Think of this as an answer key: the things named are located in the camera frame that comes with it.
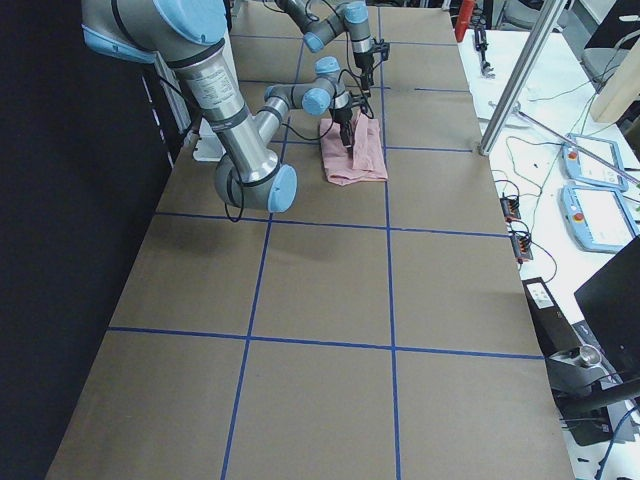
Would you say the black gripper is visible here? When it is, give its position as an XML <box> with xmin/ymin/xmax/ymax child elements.
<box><xmin>352</xmin><ymin>37</ymin><xmax>390</xmax><ymax>97</ymax></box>
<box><xmin>332</xmin><ymin>92</ymin><xmax>373</xmax><ymax>149</ymax></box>

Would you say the pink Snoopy t-shirt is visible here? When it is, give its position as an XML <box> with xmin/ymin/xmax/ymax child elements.
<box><xmin>320</xmin><ymin>113</ymin><xmax>388</xmax><ymax>186</ymax></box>

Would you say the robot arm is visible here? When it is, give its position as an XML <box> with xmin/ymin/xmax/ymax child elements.
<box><xmin>275</xmin><ymin>0</ymin><xmax>390</xmax><ymax>96</ymax></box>
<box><xmin>81</xmin><ymin>1</ymin><xmax>381</xmax><ymax>213</ymax></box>

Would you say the red cylinder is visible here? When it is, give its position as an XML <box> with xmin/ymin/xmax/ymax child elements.
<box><xmin>454</xmin><ymin>0</ymin><xmax>475</xmax><ymax>43</ymax></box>

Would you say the black tripod pole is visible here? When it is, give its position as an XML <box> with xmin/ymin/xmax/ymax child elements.
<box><xmin>474</xmin><ymin>25</ymin><xmax>495</xmax><ymax>79</ymax></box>

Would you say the white mounting column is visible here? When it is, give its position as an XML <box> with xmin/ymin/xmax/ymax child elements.
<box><xmin>193</xmin><ymin>31</ymin><xmax>239</xmax><ymax>162</ymax></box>

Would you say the metal grabber pole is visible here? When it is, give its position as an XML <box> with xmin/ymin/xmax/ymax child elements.
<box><xmin>511</xmin><ymin>102</ymin><xmax>639</xmax><ymax>192</ymax></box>

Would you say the orange black connector board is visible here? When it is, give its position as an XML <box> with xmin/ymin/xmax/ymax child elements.
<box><xmin>499</xmin><ymin>196</ymin><xmax>521</xmax><ymax>223</ymax></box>

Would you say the blue teach pendant far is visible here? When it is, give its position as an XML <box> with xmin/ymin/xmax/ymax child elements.
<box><xmin>560</xmin><ymin>132</ymin><xmax>631</xmax><ymax>192</ymax></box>

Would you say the blue teach pendant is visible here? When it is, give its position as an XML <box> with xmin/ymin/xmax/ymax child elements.
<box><xmin>560</xmin><ymin>132</ymin><xmax>631</xmax><ymax>192</ymax></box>
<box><xmin>560</xmin><ymin>184</ymin><xmax>639</xmax><ymax>254</ymax></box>

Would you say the blue teach pendant near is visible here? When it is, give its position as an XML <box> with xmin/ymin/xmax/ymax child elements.
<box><xmin>560</xmin><ymin>184</ymin><xmax>639</xmax><ymax>254</ymax></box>

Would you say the black box with label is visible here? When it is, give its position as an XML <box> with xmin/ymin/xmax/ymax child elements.
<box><xmin>522</xmin><ymin>277</ymin><xmax>585</xmax><ymax>357</ymax></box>

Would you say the black monitor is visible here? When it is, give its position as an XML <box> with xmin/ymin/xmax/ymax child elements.
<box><xmin>574</xmin><ymin>238</ymin><xmax>639</xmax><ymax>380</ymax></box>

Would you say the aluminium frame post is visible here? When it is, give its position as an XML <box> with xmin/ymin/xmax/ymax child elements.
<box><xmin>479</xmin><ymin>0</ymin><xmax>565</xmax><ymax>156</ymax></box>

